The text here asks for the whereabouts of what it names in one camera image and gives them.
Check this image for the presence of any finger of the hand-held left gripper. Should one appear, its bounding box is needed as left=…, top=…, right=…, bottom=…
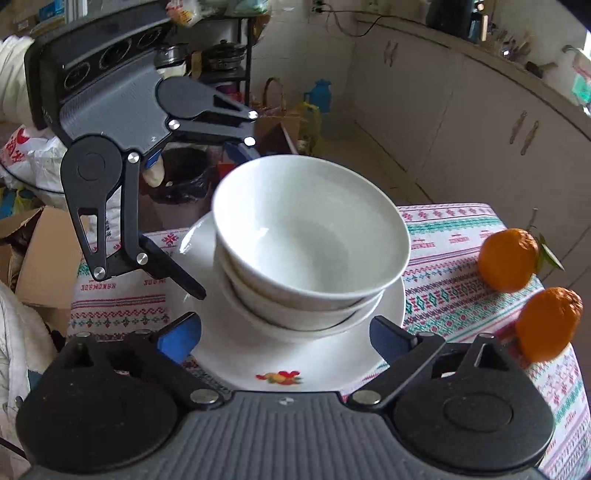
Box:
left=68, top=154, right=208, bottom=301
left=167, top=90, right=260, bottom=160

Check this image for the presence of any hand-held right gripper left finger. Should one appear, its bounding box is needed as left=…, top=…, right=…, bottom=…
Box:
left=46, top=313, right=223, bottom=409

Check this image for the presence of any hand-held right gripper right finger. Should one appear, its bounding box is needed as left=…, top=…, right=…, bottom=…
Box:
left=346, top=316, right=522, bottom=409

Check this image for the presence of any white plate with fruit print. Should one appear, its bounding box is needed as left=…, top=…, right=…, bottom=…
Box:
left=178, top=211, right=407, bottom=394

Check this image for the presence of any person's left forearm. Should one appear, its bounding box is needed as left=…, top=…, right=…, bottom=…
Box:
left=0, top=36, right=37, bottom=124

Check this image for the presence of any person's left hand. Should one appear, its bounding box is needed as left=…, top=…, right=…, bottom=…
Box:
left=141, top=158, right=166, bottom=188

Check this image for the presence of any red cardboard box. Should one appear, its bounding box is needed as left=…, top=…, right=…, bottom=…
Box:
left=216, top=157, right=245, bottom=180

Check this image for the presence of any brown cardboard box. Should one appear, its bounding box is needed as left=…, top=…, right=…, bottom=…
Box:
left=253, top=111, right=303, bottom=156

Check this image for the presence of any wicker basket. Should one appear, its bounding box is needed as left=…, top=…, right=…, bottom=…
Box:
left=262, top=77, right=291, bottom=121

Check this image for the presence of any black trash bin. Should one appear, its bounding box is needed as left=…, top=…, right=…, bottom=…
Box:
left=158, top=147, right=212, bottom=205

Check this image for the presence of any yellow green bag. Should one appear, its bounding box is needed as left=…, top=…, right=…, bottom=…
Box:
left=290, top=102, right=323, bottom=157

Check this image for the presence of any steel cooking pot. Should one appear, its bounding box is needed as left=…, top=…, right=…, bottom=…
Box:
left=154, top=43, right=191, bottom=78

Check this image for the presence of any black metal shelf rack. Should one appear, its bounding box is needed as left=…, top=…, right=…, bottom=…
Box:
left=154, top=14, right=259, bottom=109

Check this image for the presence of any patterned red green tablecloth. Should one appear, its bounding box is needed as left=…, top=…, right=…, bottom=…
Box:
left=67, top=202, right=591, bottom=480

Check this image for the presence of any black cooking pot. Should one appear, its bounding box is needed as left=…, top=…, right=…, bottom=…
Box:
left=202, top=39, right=249, bottom=71

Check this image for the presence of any blue thermos jug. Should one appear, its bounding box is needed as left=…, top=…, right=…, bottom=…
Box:
left=303, top=78, right=332, bottom=114

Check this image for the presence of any red and white plastic bag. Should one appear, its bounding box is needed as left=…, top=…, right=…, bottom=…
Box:
left=0, top=124, right=70, bottom=192

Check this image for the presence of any large open cardboard box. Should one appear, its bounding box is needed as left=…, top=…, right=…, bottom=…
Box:
left=0, top=205, right=95, bottom=326

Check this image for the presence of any orange with green leaf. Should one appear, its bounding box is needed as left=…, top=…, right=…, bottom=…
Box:
left=477, top=227, right=565, bottom=293

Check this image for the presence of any orange without leaf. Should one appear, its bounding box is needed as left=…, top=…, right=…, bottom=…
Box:
left=515, top=287, right=584, bottom=363

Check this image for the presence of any person's white garment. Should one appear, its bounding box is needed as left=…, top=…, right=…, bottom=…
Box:
left=0, top=279, right=58, bottom=467

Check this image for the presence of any white kitchen cabinet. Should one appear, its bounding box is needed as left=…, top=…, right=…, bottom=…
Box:
left=344, top=11, right=591, bottom=282

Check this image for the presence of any dark blue air fryer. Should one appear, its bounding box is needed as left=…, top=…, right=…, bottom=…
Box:
left=425, top=0, right=477, bottom=41

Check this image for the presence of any utensil holder with utensils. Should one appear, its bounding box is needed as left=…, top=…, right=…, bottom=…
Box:
left=490, top=28, right=533, bottom=62

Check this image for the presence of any small black pan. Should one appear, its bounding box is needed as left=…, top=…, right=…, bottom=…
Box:
left=525, top=59, right=558, bottom=79

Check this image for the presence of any green dish soap bottle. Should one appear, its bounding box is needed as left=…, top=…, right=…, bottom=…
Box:
left=571, top=74, right=591, bottom=103

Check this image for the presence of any pink cloth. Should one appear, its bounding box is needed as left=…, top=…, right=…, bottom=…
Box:
left=573, top=54, right=591, bottom=86

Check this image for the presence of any black power cable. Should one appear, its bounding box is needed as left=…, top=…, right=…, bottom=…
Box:
left=323, top=8, right=400, bottom=37

